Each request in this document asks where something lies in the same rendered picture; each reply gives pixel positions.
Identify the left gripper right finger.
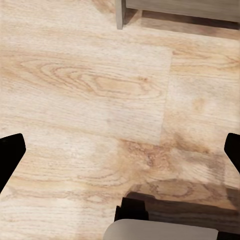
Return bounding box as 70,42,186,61
224,132,240,173

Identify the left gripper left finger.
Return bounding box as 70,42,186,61
0,133,26,193

